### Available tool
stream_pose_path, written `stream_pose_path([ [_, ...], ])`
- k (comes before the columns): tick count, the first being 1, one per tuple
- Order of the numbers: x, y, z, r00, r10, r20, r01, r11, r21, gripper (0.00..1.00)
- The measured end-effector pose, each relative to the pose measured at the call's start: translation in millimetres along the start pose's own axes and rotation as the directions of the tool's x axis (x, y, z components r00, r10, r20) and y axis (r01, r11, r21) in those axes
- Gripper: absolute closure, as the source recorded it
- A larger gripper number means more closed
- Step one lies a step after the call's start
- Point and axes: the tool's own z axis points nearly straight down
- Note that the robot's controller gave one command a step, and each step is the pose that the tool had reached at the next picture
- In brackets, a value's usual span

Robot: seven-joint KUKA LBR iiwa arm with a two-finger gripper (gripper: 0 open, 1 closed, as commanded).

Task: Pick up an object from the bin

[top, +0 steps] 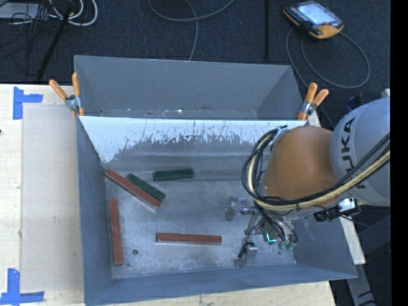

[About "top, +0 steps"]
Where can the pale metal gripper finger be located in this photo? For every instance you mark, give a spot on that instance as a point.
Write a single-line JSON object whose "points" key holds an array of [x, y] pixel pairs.
{"points": [[232, 207], [248, 255]]}

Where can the black cylinder on white bracket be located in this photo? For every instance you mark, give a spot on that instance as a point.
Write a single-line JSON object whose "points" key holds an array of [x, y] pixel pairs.
{"points": [[334, 211]]}

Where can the grey metal bin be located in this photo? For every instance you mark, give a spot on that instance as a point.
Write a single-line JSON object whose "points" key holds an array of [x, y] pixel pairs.
{"points": [[191, 222]]}

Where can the dark green flat block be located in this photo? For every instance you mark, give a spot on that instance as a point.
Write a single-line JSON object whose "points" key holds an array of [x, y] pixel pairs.
{"points": [[148, 186], [173, 174]]}

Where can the red-brown flat block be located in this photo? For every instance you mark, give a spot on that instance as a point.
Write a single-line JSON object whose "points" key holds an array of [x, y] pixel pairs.
{"points": [[116, 231], [188, 239], [132, 190]]}

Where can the pale wood flat board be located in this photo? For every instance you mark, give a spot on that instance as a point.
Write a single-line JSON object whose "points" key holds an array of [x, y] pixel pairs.
{"points": [[51, 196]]}

